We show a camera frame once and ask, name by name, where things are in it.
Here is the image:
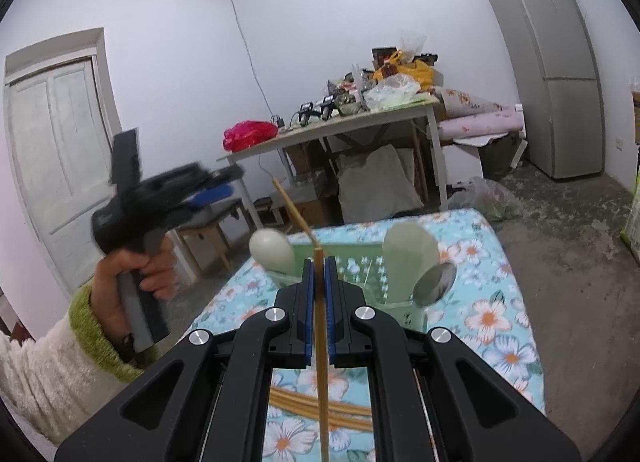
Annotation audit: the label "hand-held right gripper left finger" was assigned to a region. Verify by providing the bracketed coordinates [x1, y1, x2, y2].
[54, 258, 317, 462]

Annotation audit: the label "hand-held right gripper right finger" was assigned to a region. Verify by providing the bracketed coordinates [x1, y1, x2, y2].
[324, 258, 583, 462]

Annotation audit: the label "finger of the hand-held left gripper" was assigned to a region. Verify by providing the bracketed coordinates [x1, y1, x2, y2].
[200, 165, 246, 189]
[187, 184, 235, 210]

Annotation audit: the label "green utensil basket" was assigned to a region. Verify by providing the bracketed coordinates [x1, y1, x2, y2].
[274, 233, 446, 338]

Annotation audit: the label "long bamboo chopstick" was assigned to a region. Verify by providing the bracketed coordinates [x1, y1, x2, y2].
[272, 179, 323, 252]
[314, 245, 331, 462]

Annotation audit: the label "pile of wooden chopsticks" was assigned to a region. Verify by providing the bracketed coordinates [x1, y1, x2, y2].
[269, 387, 373, 434]

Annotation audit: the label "person's left forearm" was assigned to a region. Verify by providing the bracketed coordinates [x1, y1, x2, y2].
[0, 282, 146, 448]

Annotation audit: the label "person's left hand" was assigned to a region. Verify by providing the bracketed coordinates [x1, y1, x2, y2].
[91, 239, 177, 359]

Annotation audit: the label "wooden chair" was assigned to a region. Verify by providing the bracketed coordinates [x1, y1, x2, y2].
[175, 198, 246, 275]

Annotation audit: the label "red plastic bag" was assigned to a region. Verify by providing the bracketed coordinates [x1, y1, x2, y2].
[223, 119, 278, 152]

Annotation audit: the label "cream rice spoon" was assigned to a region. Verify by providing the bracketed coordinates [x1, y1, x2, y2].
[249, 228, 297, 275]

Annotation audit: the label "pale green rice paddle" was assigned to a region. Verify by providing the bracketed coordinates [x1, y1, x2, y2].
[383, 223, 441, 304]

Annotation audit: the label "cardboard boxes under table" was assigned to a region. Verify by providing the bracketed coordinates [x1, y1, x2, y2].
[287, 142, 341, 225]

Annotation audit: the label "white door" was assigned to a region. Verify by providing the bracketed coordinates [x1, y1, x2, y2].
[4, 27, 126, 288]

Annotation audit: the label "black devices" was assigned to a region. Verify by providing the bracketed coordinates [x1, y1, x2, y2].
[297, 96, 336, 123]

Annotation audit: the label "grey pillow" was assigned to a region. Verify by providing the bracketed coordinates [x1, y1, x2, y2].
[337, 146, 425, 223]

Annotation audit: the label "white table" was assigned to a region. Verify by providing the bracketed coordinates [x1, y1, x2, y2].
[216, 92, 448, 230]

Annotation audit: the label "floral tablecloth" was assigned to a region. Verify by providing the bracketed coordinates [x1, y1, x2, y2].
[187, 208, 546, 462]

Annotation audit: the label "clear plastic bag with greens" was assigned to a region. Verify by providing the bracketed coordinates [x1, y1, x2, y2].
[447, 177, 521, 222]

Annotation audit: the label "white plastic bag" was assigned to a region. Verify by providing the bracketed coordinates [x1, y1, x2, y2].
[364, 73, 421, 110]

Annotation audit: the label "yellow plastic bag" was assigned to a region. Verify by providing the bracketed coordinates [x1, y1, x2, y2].
[385, 50, 436, 93]

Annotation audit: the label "pink roll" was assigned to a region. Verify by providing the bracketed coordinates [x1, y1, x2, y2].
[437, 110, 526, 139]

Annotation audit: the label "empty clear plastic bag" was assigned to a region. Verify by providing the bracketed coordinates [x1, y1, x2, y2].
[400, 30, 428, 60]

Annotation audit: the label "beige floral roll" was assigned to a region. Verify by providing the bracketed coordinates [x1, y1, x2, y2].
[432, 88, 506, 118]

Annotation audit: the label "yellow-green rice bag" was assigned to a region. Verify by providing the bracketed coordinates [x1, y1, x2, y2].
[620, 162, 640, 263]

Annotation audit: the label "grey refrigerator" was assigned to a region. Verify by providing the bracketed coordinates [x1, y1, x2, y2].
[484, 0, 607, 179]

